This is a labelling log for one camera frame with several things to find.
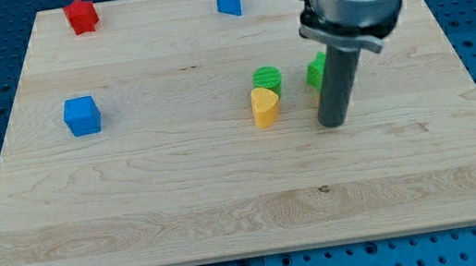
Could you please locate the yellow heart block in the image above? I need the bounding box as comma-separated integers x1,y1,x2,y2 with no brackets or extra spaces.
250,87,280,128

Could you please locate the green star block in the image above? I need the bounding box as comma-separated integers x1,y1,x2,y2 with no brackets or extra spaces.
306,51,326,91

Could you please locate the green cylinder block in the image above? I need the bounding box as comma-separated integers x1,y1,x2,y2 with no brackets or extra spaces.
251,66,282,96

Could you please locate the blue cube block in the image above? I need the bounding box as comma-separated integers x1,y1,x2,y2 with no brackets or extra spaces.
63,95,102,137

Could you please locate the red star block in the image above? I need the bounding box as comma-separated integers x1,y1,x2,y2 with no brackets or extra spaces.
63,0,100,35

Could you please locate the wooden board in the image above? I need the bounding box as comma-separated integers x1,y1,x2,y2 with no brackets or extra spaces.
0,0,476,266

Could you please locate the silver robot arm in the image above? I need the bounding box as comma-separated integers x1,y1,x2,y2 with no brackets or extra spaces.
299,0,403,127

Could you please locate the black and silver clamp mount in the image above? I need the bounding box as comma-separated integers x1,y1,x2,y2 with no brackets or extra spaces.
299,0,403,53

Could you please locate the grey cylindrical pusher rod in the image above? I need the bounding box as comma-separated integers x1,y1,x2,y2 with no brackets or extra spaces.
317,46,360,127

